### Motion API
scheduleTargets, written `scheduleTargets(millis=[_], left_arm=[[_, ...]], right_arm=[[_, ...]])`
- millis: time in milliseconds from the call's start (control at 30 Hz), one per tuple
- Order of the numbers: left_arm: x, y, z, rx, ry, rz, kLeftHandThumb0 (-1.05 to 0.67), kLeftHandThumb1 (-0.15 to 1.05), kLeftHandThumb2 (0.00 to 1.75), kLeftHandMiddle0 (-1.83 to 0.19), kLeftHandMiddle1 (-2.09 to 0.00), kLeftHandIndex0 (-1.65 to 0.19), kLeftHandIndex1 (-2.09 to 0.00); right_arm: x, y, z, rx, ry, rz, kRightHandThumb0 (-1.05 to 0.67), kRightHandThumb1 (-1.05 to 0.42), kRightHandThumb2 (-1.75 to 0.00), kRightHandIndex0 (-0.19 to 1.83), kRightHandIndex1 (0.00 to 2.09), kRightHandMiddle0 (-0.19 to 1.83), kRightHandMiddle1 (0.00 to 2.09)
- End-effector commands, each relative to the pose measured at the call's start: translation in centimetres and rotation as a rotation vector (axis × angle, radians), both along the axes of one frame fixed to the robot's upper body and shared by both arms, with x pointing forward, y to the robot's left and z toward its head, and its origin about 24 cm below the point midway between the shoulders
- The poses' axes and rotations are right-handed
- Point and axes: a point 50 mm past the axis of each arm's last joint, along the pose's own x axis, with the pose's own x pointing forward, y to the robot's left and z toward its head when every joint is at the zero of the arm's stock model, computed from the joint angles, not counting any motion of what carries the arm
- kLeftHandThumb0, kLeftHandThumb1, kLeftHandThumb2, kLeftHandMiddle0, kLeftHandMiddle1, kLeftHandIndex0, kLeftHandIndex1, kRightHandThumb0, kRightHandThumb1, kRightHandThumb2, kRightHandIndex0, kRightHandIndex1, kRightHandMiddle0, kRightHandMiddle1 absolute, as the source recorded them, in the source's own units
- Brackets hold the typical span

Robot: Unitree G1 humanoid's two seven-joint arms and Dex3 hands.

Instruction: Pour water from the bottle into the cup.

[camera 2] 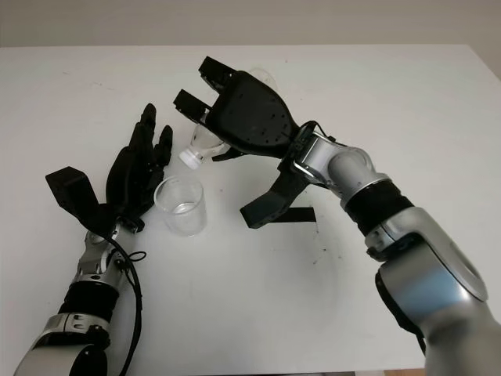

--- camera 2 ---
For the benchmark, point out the black tape strip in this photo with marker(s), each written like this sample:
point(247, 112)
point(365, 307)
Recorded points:
point(303, 215)

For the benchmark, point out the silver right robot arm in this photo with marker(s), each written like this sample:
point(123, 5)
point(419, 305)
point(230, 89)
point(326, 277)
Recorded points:
point(422, 274)

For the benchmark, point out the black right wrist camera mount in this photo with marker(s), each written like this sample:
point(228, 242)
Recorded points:
point(274, 199)

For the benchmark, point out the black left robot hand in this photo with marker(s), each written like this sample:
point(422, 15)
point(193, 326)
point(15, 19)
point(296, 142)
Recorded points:
point(129, 180)

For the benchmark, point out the clear plastic cup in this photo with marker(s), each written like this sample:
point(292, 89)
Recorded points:
point(182, 211)

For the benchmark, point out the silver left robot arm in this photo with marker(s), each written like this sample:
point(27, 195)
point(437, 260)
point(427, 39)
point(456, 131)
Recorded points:
point(88, 290)

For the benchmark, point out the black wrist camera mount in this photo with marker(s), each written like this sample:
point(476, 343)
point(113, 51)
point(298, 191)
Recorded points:
point(274, 199)
point(68, 190)

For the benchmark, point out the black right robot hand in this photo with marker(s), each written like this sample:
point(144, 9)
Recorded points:
point(250, 113)

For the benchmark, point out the clear water bottle white cap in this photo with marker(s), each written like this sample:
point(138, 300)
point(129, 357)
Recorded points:
point(201, 143)

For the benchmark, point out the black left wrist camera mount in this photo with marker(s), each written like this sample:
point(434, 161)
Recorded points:
point(68, 190)

